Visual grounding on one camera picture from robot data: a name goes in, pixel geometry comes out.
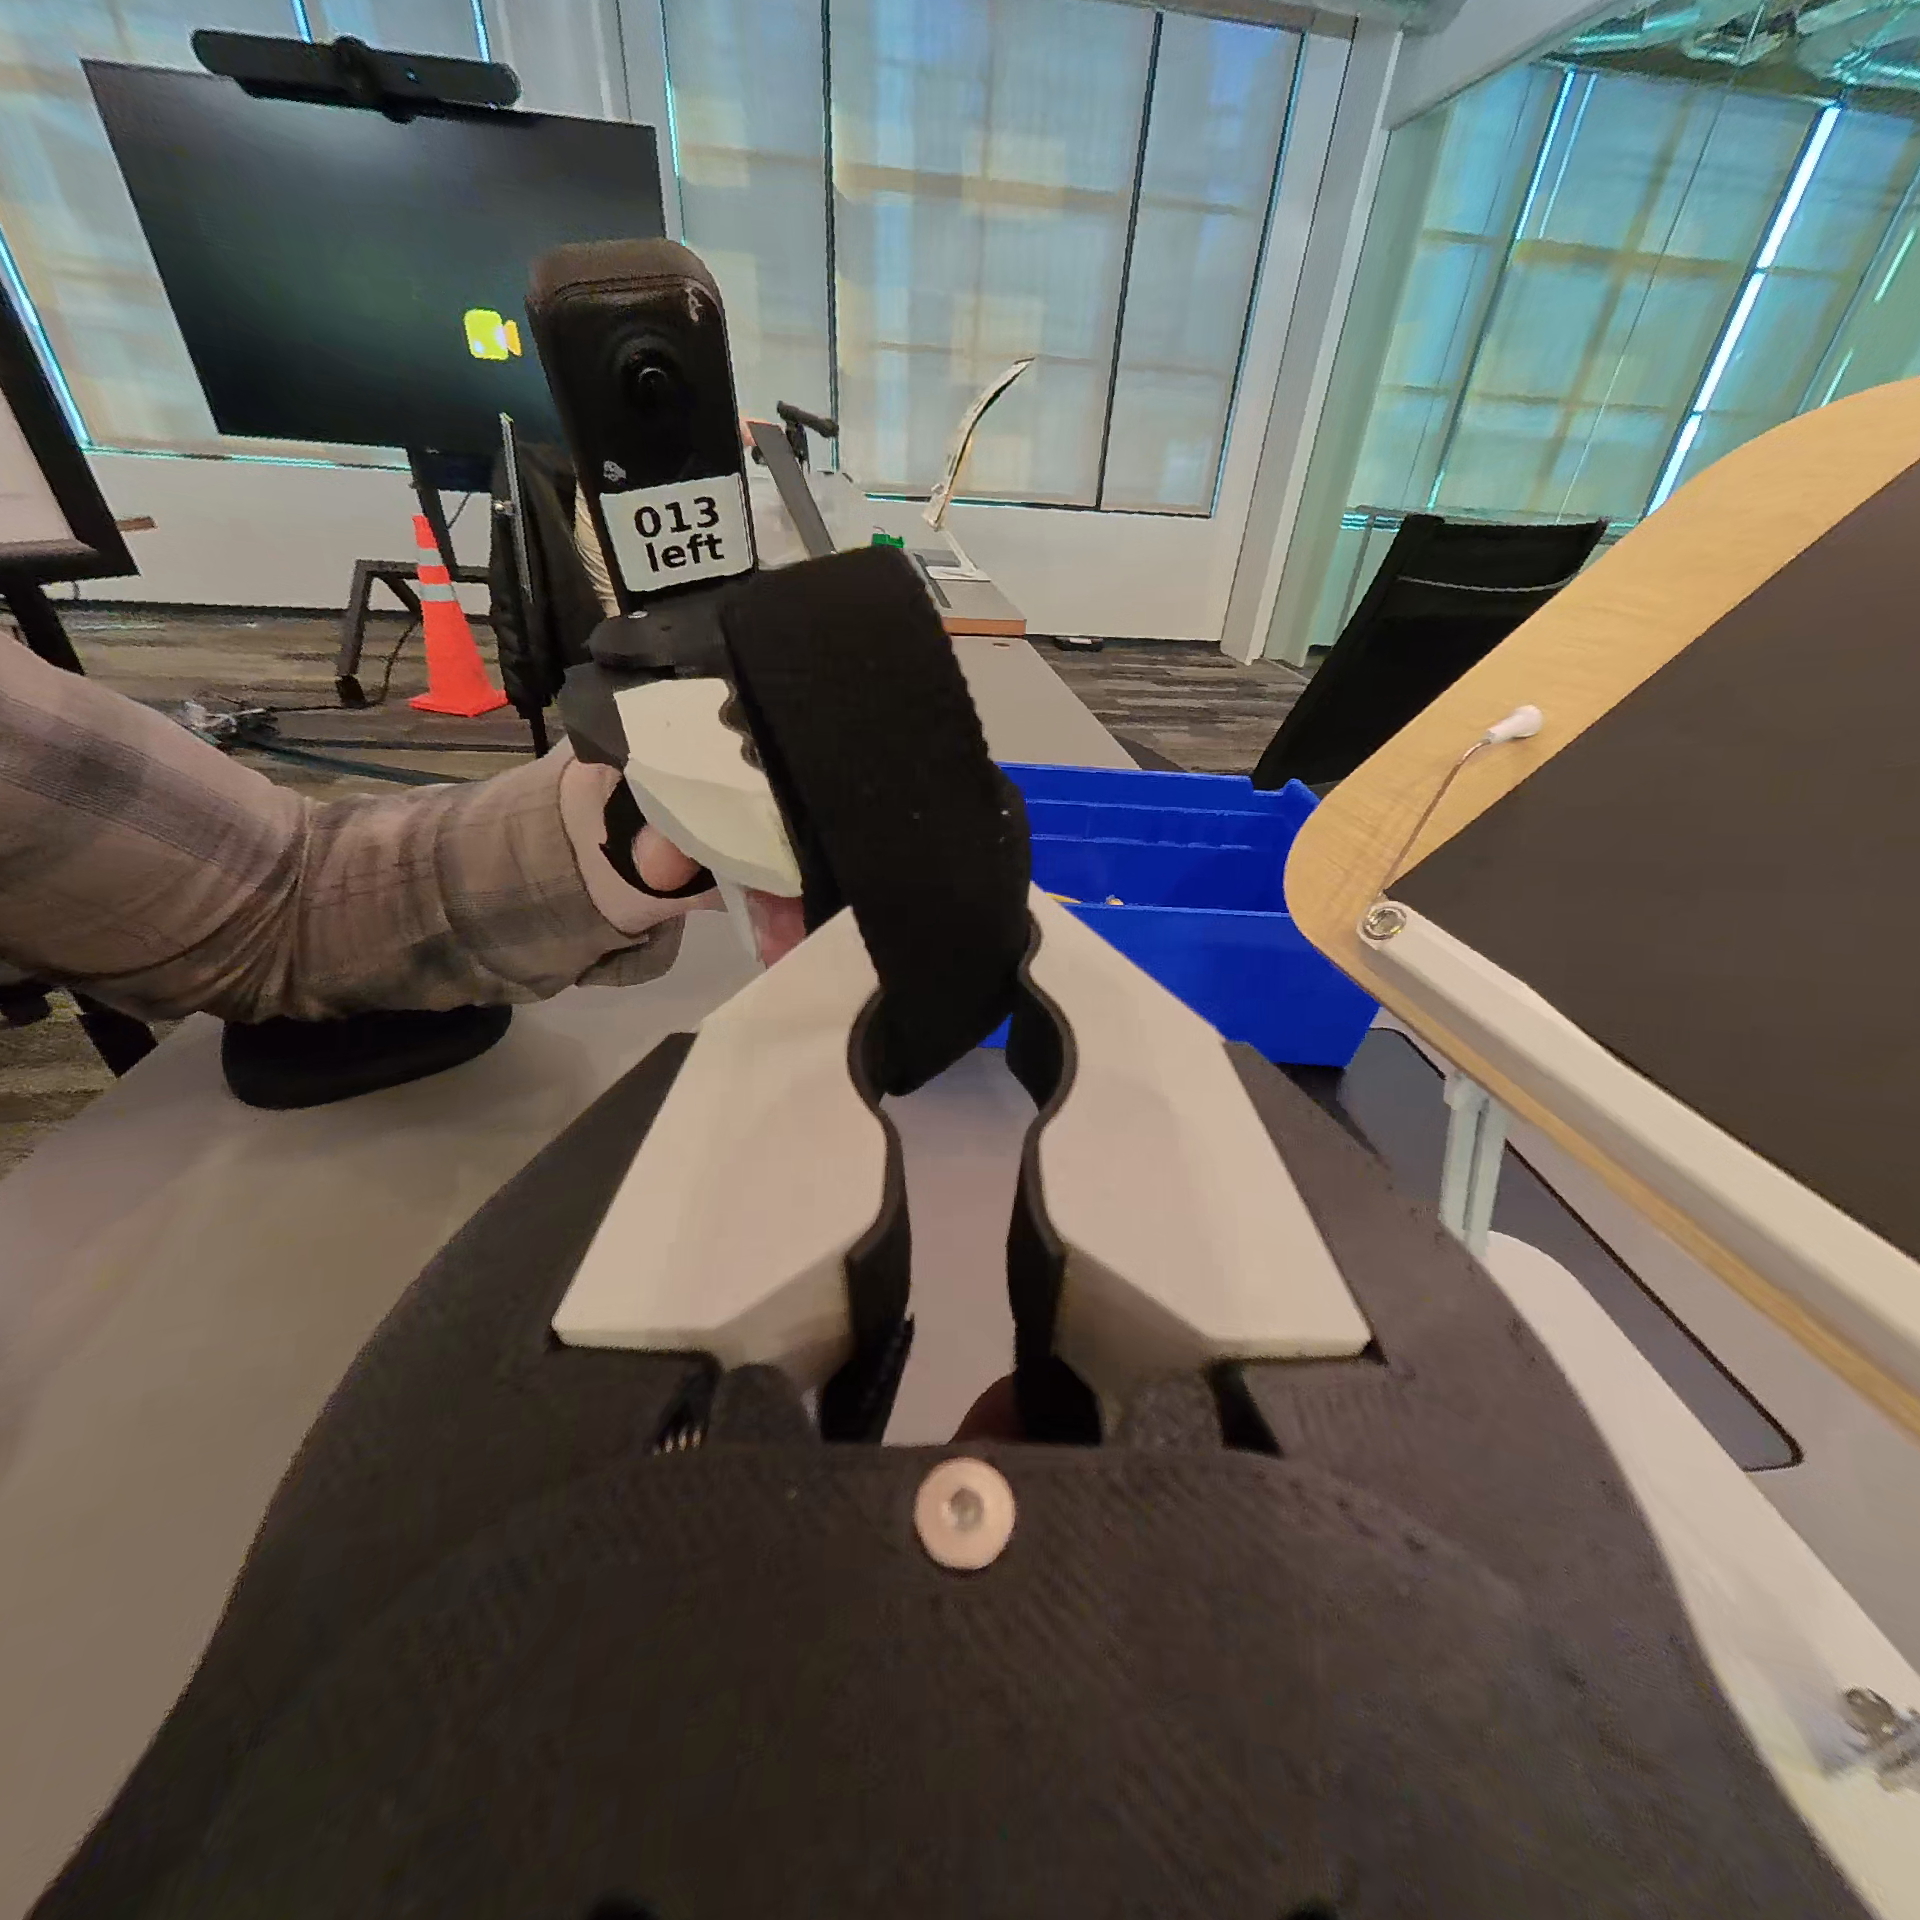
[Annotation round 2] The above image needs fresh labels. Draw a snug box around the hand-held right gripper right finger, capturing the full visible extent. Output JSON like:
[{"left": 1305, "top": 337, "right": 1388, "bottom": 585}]
[{"left": 1003, "top": 885, "right": 1376, "bottom": 1442}]

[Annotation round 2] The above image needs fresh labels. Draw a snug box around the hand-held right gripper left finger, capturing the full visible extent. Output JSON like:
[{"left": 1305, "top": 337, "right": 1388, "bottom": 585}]
[{"left": 550, "top": 905, "right": 915, "bottom": 1442}]

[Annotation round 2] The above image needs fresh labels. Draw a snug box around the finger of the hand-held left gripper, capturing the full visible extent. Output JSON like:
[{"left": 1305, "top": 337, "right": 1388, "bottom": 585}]
[{"left": 611, "top": 677, "right": 809, "bottom": 898}]

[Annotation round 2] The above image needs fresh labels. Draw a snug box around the black fabric strap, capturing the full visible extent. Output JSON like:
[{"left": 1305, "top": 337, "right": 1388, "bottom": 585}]
[{"left": 717, "top": 544, "right": 1041, "bottom": 1101}]

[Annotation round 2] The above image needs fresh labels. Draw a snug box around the blue plastic bin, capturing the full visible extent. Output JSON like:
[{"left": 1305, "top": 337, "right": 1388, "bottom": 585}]
[{"left": 992, "top": 760, "right": 1383, "bottom": 1072}]

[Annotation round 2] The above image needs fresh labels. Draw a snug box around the person's left forearm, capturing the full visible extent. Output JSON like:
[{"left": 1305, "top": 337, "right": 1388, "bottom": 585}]
[{"left": 0, "top": 632, "right": 685, "bottom": 1025}]

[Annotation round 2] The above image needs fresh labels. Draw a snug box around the person's left hand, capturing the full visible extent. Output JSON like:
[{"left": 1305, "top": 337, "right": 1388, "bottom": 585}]
[{"left": 557, "top": 755, "right": 817, "bottom": 969}]

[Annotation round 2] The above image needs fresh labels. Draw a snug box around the black hanging jacket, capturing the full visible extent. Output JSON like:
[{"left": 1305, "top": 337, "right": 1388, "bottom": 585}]
[{"left": 487, "top": 414, "right": 611, "bottom": 722}]

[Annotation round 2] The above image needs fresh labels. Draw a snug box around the orange traffic cone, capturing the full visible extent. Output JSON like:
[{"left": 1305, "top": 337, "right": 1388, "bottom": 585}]
[{"left": 407, "top": 512, "right": 514, "bottom": 720}]

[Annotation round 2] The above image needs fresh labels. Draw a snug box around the black monitor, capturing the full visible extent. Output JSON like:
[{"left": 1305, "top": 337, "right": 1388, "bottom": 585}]
[{"left": 81, "top": 54, "right": 673, "bottom": 469}]

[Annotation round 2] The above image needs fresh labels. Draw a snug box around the curled white paper strip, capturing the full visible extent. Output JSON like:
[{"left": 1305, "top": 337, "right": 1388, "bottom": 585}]
[{"left": 920, "top": 355, "right": 1036, "bottom": 533}]

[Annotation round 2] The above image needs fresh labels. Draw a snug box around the black chair armrest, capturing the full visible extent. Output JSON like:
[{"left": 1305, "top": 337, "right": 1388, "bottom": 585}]
[{"left": 221, "top": 999, "right": 517, "bottom": 1112}]

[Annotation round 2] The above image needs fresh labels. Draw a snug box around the black webcam bar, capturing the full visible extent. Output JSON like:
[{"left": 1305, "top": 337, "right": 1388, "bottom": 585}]
[{"left": 188, "top": 25, "right": 523, "bottom": 125}]

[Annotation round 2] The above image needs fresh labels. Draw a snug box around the black visitor chair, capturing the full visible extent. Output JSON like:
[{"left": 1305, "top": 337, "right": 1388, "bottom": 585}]
[{"left": 1248, "top": 509, "right": 1611, "bottom": 798}]

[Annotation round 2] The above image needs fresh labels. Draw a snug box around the black-faced wooden board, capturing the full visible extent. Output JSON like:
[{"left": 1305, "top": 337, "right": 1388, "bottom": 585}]
[{"left": 1285, "top": 375, "right": 1920, "bottom": 1442}]

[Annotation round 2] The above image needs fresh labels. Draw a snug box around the white peg with wire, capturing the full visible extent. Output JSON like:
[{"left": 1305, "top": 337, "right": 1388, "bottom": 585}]
[{"left": 1360, "top": 700, "right": 1548, "bottom": 947}]

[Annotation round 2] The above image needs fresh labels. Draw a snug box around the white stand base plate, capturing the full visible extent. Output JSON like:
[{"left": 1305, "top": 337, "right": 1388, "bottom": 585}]
[{"left": 1475, "top": 1229, "right": 1920, "bottom": 1920}]

